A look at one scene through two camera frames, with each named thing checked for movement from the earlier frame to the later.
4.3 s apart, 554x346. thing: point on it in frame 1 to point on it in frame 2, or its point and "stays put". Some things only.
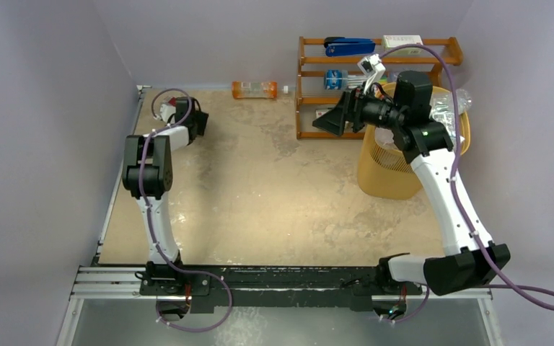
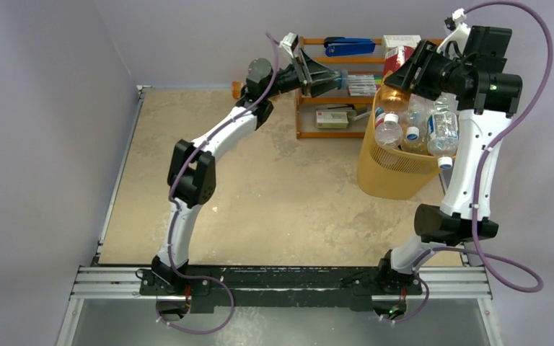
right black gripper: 351,111 to 420,70
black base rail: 274,287 stays put
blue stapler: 343,46 stays put
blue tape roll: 335,79 stays put
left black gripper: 203,119 to 322,80
